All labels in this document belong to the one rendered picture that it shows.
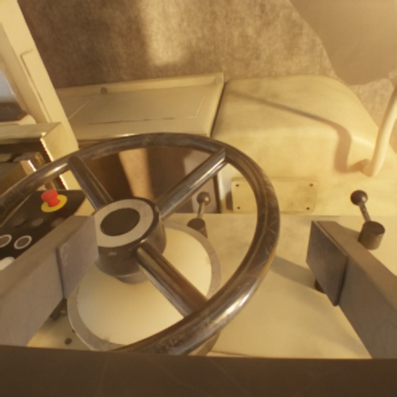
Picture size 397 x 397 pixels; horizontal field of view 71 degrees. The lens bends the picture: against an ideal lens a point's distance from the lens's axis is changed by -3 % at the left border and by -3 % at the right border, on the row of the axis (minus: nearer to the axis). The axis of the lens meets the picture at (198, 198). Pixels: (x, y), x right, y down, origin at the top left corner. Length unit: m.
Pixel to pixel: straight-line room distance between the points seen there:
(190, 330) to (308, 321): 0.30
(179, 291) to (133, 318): 0.15
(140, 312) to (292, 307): 0.25
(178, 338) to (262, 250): 0.10
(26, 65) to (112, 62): 0.71
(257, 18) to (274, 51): 0.17
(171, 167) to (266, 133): 0.39
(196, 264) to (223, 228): 0.22
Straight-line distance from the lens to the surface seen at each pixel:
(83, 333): 0.43
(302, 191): 1.17
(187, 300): 0.24
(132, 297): 0.40
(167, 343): 0.23
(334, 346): 0.49
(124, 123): 1.30
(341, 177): 1.19
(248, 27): 1.55
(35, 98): 1.14
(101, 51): 1.76
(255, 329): 0.49
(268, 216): 0.29
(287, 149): 1.09
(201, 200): 0.63
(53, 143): 0.89
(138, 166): 1.20
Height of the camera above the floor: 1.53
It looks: 48 degrees down
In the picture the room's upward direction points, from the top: 166 degrees counter-clockwise
